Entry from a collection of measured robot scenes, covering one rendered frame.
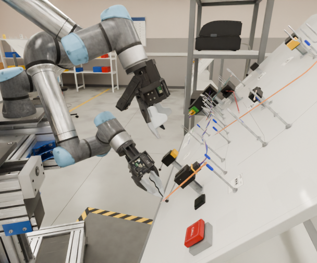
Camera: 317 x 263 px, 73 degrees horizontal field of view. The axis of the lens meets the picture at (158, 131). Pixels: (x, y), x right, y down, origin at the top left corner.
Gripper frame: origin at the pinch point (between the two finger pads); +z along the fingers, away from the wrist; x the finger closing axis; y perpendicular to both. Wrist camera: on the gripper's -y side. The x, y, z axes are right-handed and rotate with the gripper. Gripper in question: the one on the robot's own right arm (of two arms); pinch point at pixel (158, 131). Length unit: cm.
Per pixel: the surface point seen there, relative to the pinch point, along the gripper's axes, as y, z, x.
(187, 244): 3.3, 20.6, -23.5
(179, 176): 0.8, 15.1, -2.0
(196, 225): 5.7, 19.0, -20.3
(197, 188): 4.4, 21.3, -1.0
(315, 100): 41.0, 6.3, -0.9
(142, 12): -117, -240, 729
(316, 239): 35, 65, 16
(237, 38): 43, -17, 101
